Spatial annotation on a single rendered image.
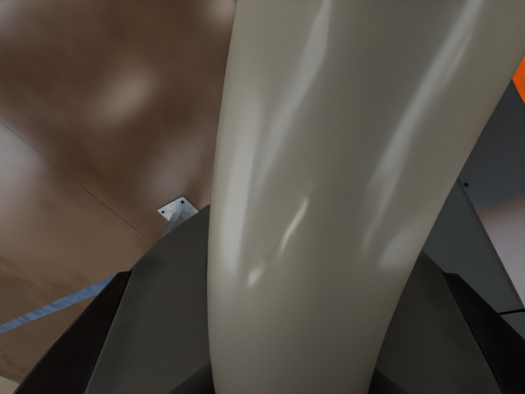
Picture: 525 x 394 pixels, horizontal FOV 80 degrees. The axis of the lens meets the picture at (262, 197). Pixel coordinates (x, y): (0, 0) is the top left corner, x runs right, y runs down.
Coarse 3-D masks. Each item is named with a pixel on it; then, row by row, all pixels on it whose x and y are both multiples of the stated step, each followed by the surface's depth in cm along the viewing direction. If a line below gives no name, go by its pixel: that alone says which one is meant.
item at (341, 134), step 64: (256, 0) 3; (320, 0) 2; (384, 0) 2; (448, 0) 2; (512, 0) 2; (256, 64) 3; (320, 64) 2; (384, 64) 2; (448, 64) 2; (512, 64) 3; (256, 128) 3; (320, 128) 3; (384, 128) 3; (448, 128) 3; (256, 192) 3; (320, 192) 3; (384, 192) 3; (448, 192) 3; (256, 256) 3; (320, 256) 3; (384, 256) 3; (256, 320) 4; (320, 320) 4; (384, 320) 4; (256, 384) 4; (320, 384) 4
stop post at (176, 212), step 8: (176, 200) 159; (184, 200) 158; (160, 208) 165; (168, 208) 164; (176, 208) 163; (184, 208) 162; (192, 208) 161; (168, 216) 168; (176, 216) 160; (184, 216) 161; (168, 224) 158; (176, 224) 154; (168, 232) 151
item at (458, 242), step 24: (456, 192) 74; (456, 216) 70; (432, 240) 70; (456, 240) 66; (480, 240) 63; (456, 264) 63; (480, 264) 60; (480, 288) 57; (504, 288) 55; (504, 312) 52
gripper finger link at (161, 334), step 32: (192, 224) 11; (160, 256) 9; (192, 256) 9; (128, 288) 8; (160, 288) 8; (192, 288) 8; (128, 320) 7; (160, 320) 7; (192, 320) 7; (128, 352) 7; (160, 352) 7; (192, 352) 7; (96, 384) 6; (128, 384) 6; (160, 384) 6; (192, 384) 6
